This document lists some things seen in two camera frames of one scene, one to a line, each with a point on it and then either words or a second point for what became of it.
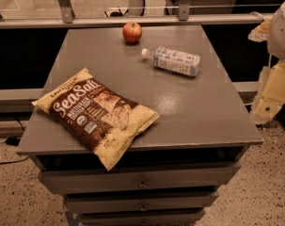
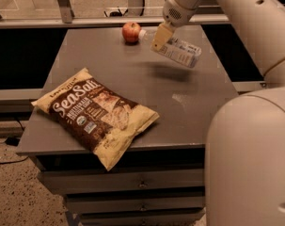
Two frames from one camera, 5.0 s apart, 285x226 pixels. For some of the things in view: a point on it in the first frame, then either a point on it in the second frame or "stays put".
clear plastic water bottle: (172, 60) to (178, 50)
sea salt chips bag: (96, 118) stays put
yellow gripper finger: (275, 88) to (175, 14)
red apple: (132, 32) stays put
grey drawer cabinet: (168, 172) stays put
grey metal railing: (69, 20) stays put
